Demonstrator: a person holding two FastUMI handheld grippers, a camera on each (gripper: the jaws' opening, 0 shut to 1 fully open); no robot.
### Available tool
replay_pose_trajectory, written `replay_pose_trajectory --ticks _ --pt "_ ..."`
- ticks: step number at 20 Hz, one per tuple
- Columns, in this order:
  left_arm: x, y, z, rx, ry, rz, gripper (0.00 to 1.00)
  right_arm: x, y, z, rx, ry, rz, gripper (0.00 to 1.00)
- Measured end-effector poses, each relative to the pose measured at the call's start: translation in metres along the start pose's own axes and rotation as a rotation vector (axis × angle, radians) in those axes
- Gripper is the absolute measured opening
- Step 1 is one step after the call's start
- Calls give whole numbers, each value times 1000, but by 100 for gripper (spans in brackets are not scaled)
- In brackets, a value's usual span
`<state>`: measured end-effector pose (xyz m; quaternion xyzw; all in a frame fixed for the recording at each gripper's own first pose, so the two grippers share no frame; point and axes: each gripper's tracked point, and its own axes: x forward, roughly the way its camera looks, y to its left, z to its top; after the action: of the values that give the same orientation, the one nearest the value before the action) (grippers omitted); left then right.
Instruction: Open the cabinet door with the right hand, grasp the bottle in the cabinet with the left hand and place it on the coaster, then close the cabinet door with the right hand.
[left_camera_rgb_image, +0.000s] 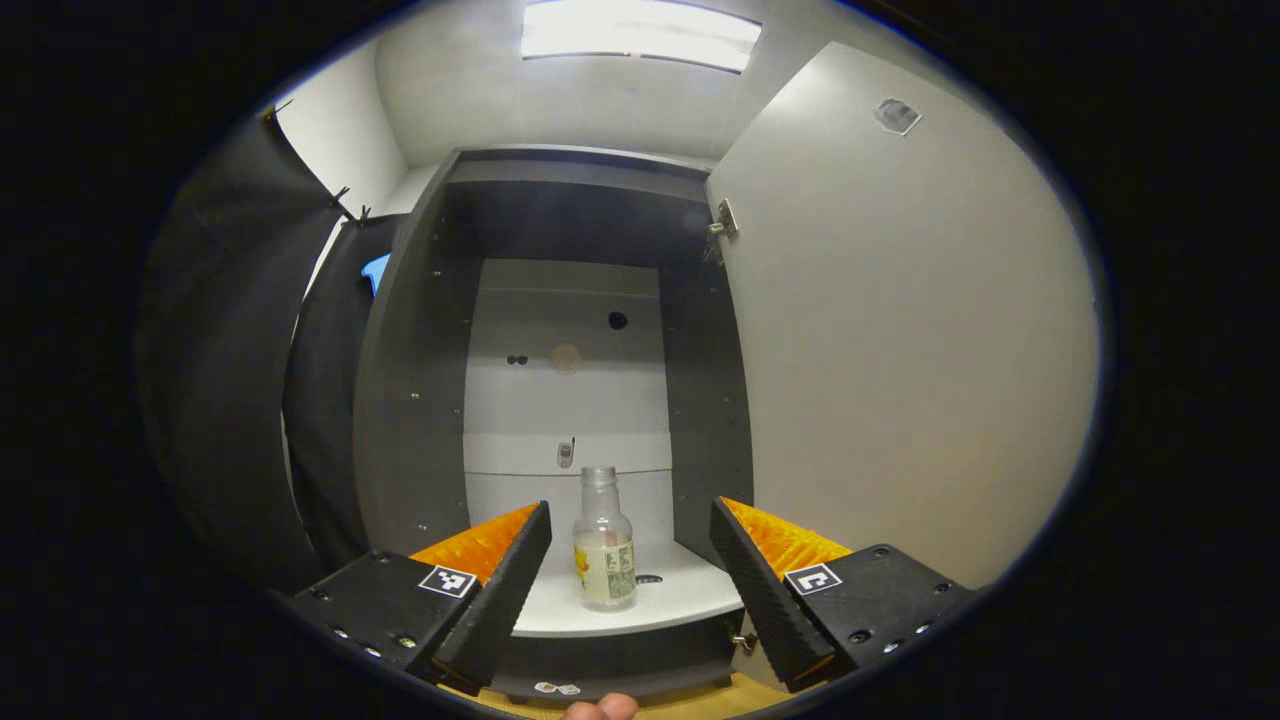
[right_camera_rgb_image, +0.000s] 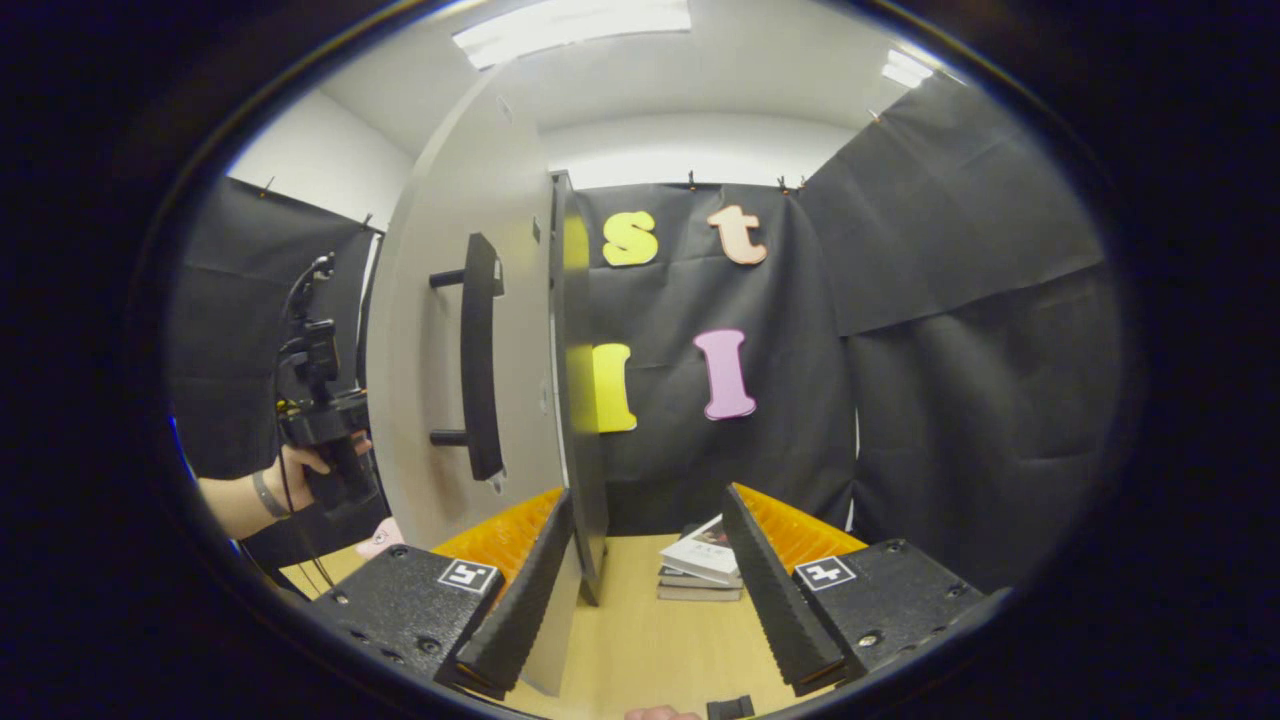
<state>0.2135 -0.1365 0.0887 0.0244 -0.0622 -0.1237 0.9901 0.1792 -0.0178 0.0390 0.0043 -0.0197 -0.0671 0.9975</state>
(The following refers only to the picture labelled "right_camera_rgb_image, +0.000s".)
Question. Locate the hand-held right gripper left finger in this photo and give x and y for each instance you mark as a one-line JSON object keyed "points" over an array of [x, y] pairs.
{"points": [[520, 610]]}

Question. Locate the beige cabinet door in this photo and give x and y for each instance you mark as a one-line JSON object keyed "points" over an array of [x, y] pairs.
{"points": [[450, 200]]}

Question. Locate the grey book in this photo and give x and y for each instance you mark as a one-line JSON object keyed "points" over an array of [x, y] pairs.
{"points": [[680, 579], [690, 593]]}

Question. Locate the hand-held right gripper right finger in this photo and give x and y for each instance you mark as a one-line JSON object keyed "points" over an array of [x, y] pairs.
{"points": [[775, 600]]}

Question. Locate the grey wristband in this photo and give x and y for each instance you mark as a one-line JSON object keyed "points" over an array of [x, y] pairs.
{"points": [[268, 495]]}

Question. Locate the large ceiling light panel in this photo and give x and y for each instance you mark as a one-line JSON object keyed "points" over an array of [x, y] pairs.
{"points": [[570, 30]]}

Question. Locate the white photo cover book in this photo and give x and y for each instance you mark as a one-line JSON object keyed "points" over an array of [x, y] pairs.
{"points": [[700, 555]]}

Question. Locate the black backdrop cloth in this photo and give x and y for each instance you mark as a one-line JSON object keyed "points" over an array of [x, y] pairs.
{"points": [[950, 350]]}

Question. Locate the pink plush toy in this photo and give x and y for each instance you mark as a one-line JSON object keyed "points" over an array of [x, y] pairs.
{"points": [[382, 540]]}

